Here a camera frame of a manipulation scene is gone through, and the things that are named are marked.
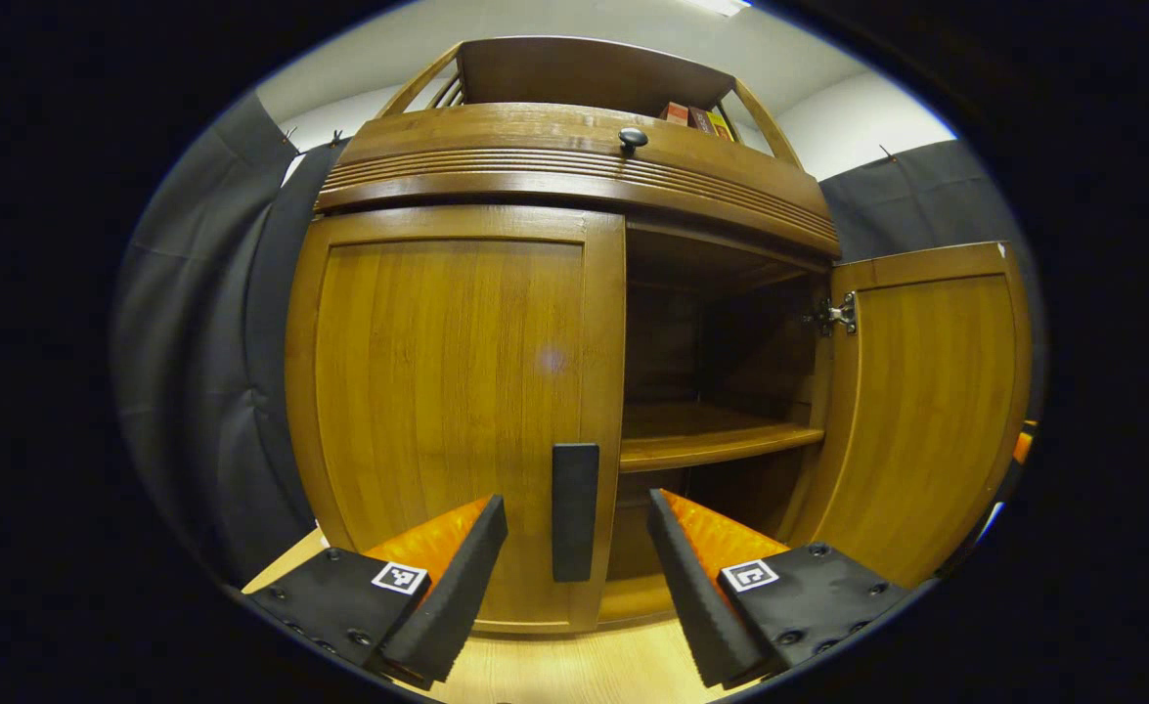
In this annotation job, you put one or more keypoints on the large ceiling light panel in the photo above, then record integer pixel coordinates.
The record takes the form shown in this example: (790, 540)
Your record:
(721, 6)

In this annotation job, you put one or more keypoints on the beige red book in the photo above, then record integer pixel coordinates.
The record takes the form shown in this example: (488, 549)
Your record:
(674, 112)

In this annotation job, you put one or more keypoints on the wooden cabinet drawer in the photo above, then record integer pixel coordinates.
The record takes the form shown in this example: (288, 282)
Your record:
(496, 132)

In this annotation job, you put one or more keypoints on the metal right door hinge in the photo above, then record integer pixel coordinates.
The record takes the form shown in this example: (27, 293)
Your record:
(833, 315)

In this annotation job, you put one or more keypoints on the dark brown book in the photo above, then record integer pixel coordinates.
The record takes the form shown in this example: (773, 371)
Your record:
(701, 119)

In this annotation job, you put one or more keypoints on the wooden double-door shoe cabinet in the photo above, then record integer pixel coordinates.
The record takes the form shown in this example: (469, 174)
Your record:
(584, 68)

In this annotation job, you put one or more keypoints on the black round drawer knob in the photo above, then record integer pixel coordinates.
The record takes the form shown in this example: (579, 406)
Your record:
(633, 138)

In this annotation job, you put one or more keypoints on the wooden cabinet door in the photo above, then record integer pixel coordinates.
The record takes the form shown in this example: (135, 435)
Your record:
(926, 411)
(437, 391)

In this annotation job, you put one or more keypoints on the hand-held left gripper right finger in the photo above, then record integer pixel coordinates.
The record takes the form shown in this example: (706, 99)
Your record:
(686, 587)

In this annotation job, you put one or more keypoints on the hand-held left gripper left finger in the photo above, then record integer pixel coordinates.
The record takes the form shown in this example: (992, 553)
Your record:
(466, 577)

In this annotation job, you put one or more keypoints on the yellow red book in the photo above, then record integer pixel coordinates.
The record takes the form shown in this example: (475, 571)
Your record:
(721, 124)

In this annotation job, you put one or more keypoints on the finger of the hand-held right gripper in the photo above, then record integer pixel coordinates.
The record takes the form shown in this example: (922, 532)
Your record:
(1023, 445)

